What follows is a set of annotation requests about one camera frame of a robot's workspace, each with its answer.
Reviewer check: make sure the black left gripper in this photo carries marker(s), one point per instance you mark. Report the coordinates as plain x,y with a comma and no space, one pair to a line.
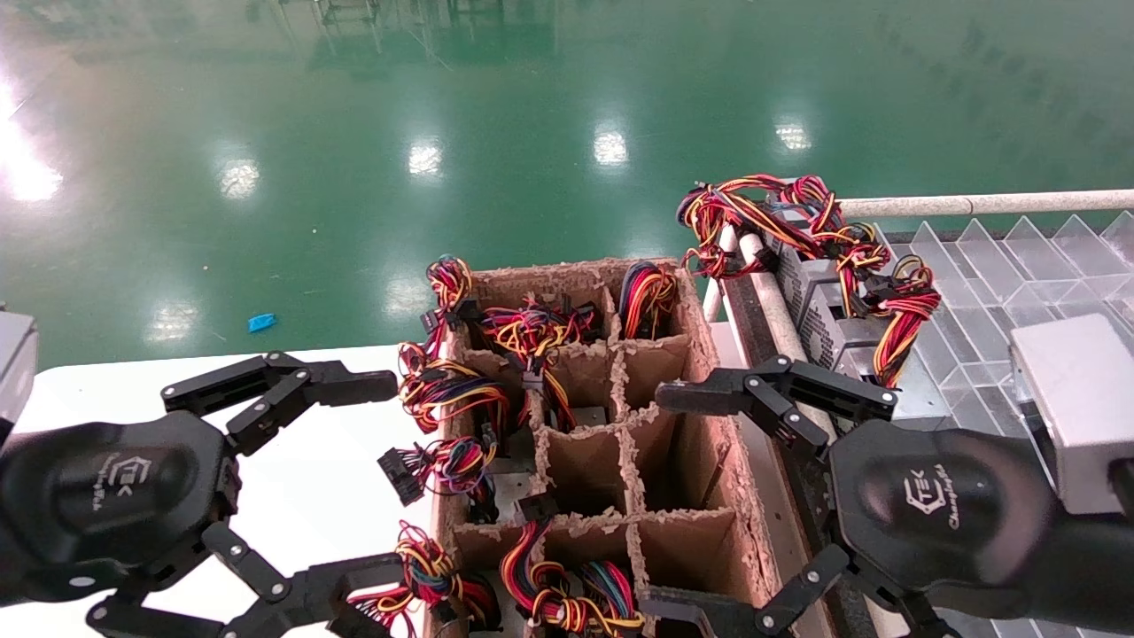
106,496

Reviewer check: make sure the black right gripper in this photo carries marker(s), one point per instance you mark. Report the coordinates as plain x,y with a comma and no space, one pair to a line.
939,514

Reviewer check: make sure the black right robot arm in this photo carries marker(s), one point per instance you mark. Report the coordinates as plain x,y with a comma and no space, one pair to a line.
1099,567

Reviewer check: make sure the brown cardboard divider box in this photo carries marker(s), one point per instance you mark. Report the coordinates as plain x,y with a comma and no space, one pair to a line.
682,549

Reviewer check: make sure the small blue scrap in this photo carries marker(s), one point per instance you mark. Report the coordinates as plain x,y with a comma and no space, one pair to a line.
262,322

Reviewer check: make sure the transparent ridged rack surface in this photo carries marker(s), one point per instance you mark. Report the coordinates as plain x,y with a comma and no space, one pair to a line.
983,292

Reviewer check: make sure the black frame strip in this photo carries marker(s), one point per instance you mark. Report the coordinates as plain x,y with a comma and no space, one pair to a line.
753,328

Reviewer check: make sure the long white rail pipe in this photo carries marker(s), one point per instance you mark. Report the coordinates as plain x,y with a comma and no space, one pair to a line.
780,310

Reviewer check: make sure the short white rail pipe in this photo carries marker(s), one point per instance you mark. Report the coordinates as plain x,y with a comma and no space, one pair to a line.
713,301

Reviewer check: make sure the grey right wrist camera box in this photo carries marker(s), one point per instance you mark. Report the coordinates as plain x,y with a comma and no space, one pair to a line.
1081,408

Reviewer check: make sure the white horizontal rail pipe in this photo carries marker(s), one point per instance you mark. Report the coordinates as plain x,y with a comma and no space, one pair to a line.
992,204

